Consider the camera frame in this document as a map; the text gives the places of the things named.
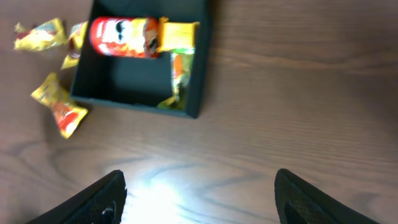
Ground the yellow square snack packet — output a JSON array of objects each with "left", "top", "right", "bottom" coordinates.
[{"left": 157, "top": 17, "right": 200, "bottom": 52}]

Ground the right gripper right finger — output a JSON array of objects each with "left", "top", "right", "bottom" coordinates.
[{"left": 274, "top": 169, "right": 377, "bottom": 224}]

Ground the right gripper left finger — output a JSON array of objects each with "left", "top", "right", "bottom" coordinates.
[{"left": 28, "top": 170, "right": 127, "bottom": 224}]

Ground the dark green open box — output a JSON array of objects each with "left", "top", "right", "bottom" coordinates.
[{"left": 70, "top": 0, "right": 213, "bottom": 118}]

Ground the green yellow snack packet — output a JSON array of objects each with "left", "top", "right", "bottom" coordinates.
[{"left": 157, "top": 48, "right": 195, "bottom": 111}]

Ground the yellow chocolate snack packet left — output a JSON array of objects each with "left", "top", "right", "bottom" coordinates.
[{"left": 14, "top": 17, "right": 68, "bottom": 52}]

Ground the yellow chocolate snack packet upright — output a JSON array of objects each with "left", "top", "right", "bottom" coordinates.
[{"left": 61, "top": 21, "right": 88, "bottom": 70}]

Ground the red Pringles can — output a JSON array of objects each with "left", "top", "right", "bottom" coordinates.
[{"left": 89, "top": 17, "right": 159, "bottom": 58}]

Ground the yellow orange snack packet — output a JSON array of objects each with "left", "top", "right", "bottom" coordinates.
[{"left": 31, "top": 72, "right": 88, "bottom": 139}]

